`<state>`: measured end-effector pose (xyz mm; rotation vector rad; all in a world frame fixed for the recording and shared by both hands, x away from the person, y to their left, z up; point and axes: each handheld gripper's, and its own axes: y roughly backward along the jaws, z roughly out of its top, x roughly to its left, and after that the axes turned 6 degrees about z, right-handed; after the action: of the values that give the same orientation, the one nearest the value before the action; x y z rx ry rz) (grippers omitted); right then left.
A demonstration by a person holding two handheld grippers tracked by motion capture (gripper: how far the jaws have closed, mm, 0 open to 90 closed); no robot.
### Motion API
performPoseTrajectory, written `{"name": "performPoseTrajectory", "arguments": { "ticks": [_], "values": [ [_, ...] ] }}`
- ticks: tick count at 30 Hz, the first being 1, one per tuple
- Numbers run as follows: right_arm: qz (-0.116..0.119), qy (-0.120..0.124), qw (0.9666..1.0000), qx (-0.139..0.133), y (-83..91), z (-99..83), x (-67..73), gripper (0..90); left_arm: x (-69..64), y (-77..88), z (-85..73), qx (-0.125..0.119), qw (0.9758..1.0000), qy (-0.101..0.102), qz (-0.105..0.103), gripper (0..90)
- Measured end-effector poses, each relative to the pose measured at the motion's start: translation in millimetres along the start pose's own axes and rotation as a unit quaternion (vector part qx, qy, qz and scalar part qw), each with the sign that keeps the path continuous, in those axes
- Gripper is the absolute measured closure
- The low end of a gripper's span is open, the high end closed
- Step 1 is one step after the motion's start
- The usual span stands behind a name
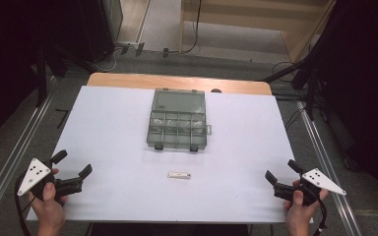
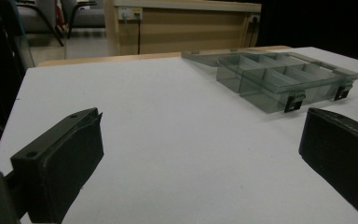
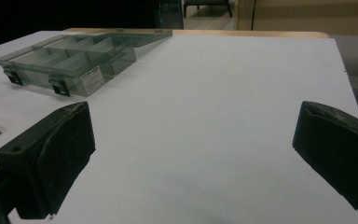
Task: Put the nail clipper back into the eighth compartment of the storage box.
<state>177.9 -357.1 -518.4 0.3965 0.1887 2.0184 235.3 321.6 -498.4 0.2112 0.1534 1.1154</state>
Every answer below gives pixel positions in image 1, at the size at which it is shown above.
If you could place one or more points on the black tripod stand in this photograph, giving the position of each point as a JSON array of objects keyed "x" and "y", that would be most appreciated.
[{"x": 310, "y": 85}]

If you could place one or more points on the light wooden shelf unit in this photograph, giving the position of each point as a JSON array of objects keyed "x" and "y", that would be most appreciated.
[{"x": 256, "y": 19}]

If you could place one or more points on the dark cabinet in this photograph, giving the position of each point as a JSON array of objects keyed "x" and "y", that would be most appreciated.
[{"x": 101, "y": 26}]

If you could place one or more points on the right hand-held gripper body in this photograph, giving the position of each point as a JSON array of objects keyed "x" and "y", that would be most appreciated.
[{"x": 321, "y": 181}]

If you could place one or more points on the white power strip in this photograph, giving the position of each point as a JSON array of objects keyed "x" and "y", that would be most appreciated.
[{"x": 128, "y": 44}]

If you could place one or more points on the person's right hand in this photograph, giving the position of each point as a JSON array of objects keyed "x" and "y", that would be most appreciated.
[{"x": 298, "y": 218}]

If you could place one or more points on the person's left hand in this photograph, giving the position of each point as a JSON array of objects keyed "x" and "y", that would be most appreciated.
[{"x": 50, "y": 214}]

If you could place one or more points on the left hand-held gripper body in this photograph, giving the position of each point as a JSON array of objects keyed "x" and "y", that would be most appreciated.
[{"x": 33, "y": 175}]

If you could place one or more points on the wooden table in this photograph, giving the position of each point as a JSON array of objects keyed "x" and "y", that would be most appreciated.
[{"x": 144, "y": 81}]

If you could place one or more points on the small white cylindrical object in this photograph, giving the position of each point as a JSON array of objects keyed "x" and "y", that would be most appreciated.
[{"x": 179, "y": 175}]

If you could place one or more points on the translucent grey compartment box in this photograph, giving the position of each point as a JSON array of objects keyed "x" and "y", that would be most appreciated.
[{"x": 177, "y": 121}]

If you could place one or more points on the aluminium floor rail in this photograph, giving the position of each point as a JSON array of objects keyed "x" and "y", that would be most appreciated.
[
  {"x": 328, "y": 167},
  {"x": 10, "y": 167}
]

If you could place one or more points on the white table board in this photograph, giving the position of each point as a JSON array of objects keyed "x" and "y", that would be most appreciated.
[{"x": 111, "y": 147}]

